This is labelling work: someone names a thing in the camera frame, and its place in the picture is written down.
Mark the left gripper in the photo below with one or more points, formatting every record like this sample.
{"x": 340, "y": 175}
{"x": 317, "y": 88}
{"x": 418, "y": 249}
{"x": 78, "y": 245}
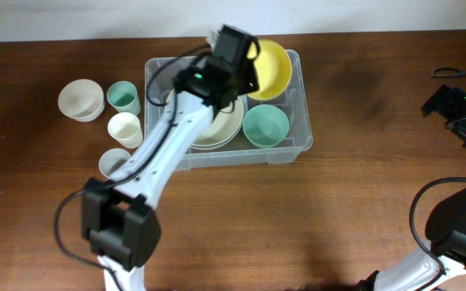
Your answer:
{"x": 252, "y": 84}

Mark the yellow small bowl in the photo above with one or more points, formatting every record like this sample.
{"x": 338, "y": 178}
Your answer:
{"x": 273, "y": 70}

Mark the beige large bowl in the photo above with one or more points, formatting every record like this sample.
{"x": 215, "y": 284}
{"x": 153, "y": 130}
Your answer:
{"x": 225, "y": 125}
{"x": 221, "y": 144}

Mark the mint green small bowl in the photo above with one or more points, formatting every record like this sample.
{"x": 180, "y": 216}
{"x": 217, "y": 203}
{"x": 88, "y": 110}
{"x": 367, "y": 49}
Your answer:
{"x": 265, "y": 126}

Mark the mint green cup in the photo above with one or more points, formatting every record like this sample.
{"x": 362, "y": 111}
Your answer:
{"x": 123, "y": 96}

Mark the cream white cup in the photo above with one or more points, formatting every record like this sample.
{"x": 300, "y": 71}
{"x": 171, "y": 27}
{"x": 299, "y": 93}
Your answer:
{"x": 125, "y": 128}

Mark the white small bowl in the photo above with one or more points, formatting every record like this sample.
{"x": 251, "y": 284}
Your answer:
{"x": 82, "y": 100}

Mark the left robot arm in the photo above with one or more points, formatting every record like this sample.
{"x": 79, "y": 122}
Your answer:
{"x": 118, "y": 215}

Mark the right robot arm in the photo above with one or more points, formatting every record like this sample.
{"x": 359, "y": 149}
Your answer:
{"x": 441, "y": 255}

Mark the clear plastic storage container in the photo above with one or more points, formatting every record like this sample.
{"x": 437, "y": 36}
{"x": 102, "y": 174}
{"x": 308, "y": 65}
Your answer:
{"x": 238, "y": 151}

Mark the grey cup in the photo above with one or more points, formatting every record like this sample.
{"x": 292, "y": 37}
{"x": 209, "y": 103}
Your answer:
{"x": 112, "y": 160}

